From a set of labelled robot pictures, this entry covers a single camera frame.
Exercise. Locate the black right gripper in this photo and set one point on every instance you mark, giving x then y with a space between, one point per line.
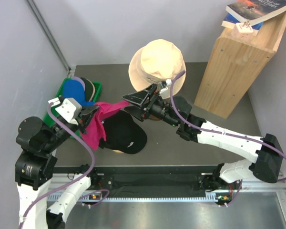
136 111

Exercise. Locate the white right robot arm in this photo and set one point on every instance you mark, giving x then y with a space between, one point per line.
260 155

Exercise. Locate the cream bucket hat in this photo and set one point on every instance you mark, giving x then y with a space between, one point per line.
157 61

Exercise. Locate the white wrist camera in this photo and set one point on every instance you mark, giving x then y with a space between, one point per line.
68 109
163 86

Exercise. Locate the tall wooden shelf box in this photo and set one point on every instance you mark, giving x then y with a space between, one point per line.
234 65

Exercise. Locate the light wooden hat stand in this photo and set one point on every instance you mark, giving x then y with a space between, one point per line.
118 151

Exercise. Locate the magenta baseball cap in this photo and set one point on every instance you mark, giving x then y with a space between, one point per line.
95 130

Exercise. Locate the grey cable duct strip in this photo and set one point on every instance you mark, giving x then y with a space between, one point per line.
208 197

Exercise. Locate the black baseball cap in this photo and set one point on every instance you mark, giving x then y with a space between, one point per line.
123 133

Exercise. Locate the dark green baseball cap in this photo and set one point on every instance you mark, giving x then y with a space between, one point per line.
89 89

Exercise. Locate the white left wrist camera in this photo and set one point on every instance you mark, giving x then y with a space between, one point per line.
68 109

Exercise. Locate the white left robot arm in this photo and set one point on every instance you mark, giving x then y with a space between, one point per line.
41 208

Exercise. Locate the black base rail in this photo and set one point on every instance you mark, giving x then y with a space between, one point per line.
194 177

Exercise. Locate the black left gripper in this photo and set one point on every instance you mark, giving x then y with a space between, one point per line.
86 114

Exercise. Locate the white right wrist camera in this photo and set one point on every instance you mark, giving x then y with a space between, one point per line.
163 86

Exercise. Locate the lavender baseball cap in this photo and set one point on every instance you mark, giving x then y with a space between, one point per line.
79 80

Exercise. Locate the blue baseball cap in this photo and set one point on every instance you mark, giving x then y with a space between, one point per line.
74 89

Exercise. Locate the dark wooden hat stand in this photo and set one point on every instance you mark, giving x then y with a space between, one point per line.
154 117

